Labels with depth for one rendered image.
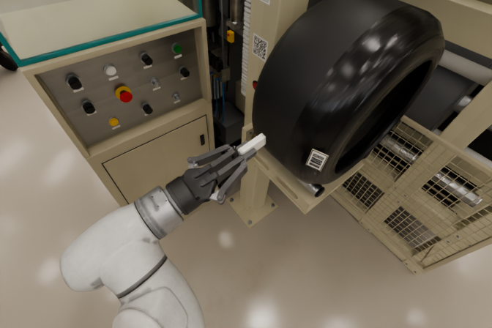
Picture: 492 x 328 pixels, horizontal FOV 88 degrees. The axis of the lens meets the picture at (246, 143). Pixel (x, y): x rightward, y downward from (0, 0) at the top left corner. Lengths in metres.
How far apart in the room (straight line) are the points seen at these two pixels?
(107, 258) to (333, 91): 0.52
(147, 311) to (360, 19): 0.69
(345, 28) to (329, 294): 1.48
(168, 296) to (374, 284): 1.53
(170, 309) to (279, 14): 0.76
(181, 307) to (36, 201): 1.89
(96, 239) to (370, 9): 0.71
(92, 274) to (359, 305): 1.54
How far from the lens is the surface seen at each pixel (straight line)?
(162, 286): 0.52
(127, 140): 1.10
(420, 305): 2.00
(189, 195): 0.51
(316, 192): 0.91
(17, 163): 2.63
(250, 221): 1.79
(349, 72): 0.58
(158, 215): 0.50
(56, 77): 0.95
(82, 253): 0.53
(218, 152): 0.56
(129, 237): 0.50
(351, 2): 0.71
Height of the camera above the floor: 1.67
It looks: 50 degrees down
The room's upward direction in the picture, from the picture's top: 4 degrees clockwise
